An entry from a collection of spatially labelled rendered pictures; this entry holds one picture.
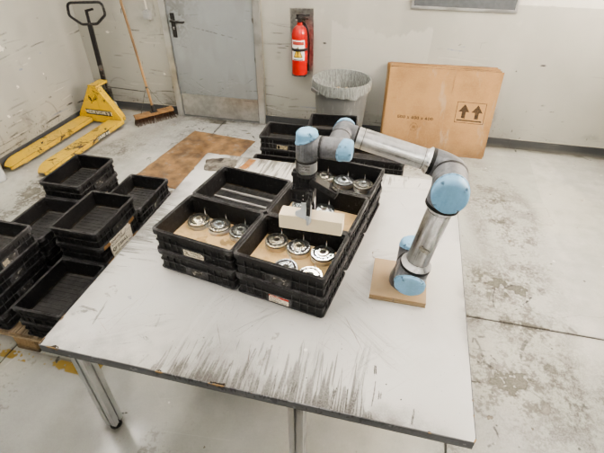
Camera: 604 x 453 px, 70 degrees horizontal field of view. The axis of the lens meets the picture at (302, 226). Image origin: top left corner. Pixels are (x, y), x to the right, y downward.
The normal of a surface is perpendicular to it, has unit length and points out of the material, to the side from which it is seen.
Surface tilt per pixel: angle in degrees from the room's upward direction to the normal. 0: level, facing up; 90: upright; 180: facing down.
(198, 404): 0
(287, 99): 90
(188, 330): 0
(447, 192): 84
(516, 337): 0
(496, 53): 90
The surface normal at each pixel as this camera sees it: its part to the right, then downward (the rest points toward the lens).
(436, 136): -0.22, 0.32
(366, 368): 0.00, -0.79
